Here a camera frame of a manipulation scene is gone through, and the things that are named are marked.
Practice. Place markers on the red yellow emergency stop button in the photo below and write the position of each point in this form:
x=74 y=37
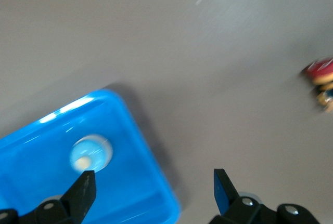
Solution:
x=321 y=78

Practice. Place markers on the light blue desk bell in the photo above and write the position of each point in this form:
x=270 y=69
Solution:
x=91 y=151

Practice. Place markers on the blue plastic tray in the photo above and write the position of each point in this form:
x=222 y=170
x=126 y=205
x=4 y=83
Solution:
x=39 y=172

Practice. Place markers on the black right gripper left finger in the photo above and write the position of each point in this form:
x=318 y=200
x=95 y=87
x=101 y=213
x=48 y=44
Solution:
x=72 y=203

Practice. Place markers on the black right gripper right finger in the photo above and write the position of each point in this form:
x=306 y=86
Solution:
x=234 y=208

